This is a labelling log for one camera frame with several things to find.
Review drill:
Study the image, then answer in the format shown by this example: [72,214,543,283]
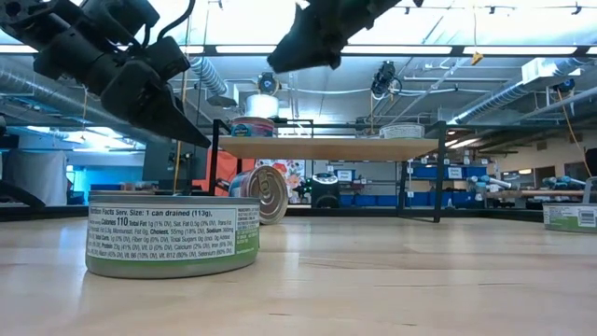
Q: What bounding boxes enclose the white cylindrical lamp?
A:
[245,94,280,119]

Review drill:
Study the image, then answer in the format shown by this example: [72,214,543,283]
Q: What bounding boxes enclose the black curved tube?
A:
[0,180,46,209]

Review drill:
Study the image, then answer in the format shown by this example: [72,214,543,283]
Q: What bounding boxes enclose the black aluminium table frame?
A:
[0,204,545,223]

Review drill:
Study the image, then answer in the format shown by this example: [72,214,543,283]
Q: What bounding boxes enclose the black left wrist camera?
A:
[139,35,191,84]

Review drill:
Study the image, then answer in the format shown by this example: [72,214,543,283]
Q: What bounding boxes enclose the yellow hanging cable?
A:
[556,88,593,178]

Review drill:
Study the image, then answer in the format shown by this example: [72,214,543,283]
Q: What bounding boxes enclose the green label tuna can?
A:
[542,203,597,234]
[379,122,426,140]
[85,190,261,280]

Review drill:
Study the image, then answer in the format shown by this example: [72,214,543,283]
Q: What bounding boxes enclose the black hanging camera device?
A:
[370,60,403,99]

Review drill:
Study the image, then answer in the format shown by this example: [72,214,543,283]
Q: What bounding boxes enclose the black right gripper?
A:
[267,0,403,75]

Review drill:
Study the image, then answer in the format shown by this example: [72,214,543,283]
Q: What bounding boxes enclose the orange fabric panel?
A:
[193,148,257,196]

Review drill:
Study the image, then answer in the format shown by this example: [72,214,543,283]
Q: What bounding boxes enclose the wooden shelf black metal legs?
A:
[208,119,447,224]

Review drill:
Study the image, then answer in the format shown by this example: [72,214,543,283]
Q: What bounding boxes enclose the white ceiling unit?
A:
[521,58,582,85]

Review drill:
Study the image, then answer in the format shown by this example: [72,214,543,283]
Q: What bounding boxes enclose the floral patterned cloth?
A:
[279,160,307,193]

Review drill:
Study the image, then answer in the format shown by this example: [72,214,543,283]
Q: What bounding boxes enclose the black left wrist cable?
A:
[157,0,197,42]

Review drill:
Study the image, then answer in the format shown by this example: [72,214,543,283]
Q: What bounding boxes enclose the blue grey rolled tubes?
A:
[543,175,589,190]

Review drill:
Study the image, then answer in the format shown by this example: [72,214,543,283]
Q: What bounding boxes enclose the white cloth cover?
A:
[2,148,69,206]

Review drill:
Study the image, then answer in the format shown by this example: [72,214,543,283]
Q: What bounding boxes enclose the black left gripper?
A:
[32,27,213,149]

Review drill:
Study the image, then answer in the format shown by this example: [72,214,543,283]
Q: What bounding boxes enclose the grey ceiling duct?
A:
[0,69,118,136]

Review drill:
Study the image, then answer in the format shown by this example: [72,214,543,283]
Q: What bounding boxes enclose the blue label salmon can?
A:
[230,116,276,138]
[228,164,290,226]

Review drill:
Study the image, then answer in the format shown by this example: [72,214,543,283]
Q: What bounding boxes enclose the long ceiling light fixture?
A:
[0,44,597,58]

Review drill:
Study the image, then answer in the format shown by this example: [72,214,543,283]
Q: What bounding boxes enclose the silver flexible duct hose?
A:
[189,56,229,97]

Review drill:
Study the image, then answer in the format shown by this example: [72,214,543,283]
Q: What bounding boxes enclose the grey cabinet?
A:
[142,139,209,190]

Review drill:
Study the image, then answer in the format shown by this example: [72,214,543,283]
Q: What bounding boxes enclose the black round ceiling device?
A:
[257,72,281,96]

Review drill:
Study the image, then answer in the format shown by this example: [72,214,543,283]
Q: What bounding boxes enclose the silver ceiling duct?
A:
[450,58,597,125]

